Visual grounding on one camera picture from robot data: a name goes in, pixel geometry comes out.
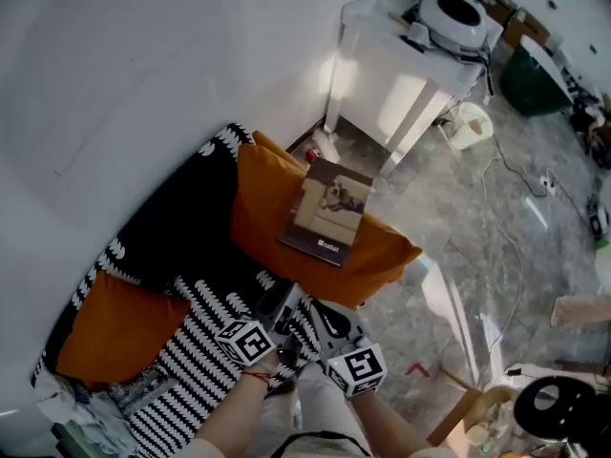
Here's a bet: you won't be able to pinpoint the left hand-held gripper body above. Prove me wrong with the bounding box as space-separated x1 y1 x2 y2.
214 281 306 367

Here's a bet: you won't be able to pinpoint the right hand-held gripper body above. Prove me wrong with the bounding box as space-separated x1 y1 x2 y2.
308 299 388 399

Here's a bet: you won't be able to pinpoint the book with sofa cover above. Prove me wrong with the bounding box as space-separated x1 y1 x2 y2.
277 156 375 268

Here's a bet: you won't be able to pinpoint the person's right forearm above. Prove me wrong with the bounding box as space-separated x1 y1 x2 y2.
350 387 433 458

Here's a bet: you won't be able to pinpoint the person's left forearm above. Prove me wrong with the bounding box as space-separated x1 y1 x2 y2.
189 350 283 458

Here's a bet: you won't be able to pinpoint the person's legs in light trousers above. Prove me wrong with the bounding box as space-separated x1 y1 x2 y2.
255 360 373 458

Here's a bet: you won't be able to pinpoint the black and white patterned sofa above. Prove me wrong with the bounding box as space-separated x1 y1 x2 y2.
31 122 326 458

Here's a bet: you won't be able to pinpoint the large orange cushion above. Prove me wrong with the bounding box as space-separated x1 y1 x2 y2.
228 130 424 310

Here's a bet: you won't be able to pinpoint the small orange cushion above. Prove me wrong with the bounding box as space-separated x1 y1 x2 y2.
55 270 192 385

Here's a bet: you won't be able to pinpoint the grey crumpled cloth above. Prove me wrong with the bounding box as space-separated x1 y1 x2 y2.
32 364 168 458

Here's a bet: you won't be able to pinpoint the black round device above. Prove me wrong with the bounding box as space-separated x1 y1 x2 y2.
513 375 598 441

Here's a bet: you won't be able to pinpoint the white plastic bucket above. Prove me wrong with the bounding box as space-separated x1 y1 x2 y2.
448 101 495 151

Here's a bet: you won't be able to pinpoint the white side table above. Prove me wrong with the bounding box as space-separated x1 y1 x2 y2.
323 0 505 178

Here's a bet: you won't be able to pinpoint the green bin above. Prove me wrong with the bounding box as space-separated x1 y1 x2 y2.
499 43 574 117

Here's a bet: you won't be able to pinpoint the white round appliance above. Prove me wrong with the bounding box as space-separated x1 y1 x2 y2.
405 0 491 59

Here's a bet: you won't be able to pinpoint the cardboard box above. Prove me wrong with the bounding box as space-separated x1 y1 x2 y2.
476 0 553 50

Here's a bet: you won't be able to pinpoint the black strap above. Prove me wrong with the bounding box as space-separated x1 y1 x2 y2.
269 429 373 458

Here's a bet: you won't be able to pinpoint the white cable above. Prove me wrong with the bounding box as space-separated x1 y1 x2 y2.
479 134 526 352

